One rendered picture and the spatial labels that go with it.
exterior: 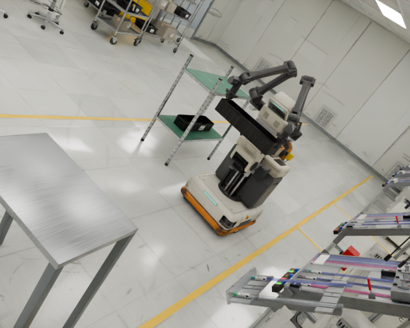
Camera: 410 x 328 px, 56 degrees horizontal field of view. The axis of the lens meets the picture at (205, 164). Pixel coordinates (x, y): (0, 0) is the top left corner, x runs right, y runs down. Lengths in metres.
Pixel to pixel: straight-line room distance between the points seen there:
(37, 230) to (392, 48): 10.22
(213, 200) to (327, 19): 8.67
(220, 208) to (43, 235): 2.20
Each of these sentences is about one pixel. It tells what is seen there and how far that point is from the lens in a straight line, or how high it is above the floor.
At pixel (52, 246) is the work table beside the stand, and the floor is 0.80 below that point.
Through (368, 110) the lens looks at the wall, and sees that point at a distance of 10.93.
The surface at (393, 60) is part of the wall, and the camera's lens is 10.98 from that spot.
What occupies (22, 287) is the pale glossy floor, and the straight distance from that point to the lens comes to 2.41.
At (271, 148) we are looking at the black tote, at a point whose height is 1.08.
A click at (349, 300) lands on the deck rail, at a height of 0.94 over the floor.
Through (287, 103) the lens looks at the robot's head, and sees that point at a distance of 3.21.
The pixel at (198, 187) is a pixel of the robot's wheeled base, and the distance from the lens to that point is 3.59.
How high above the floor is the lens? 1.86
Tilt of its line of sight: 23 degrees down
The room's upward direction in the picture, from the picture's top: 35 degrees clockwise
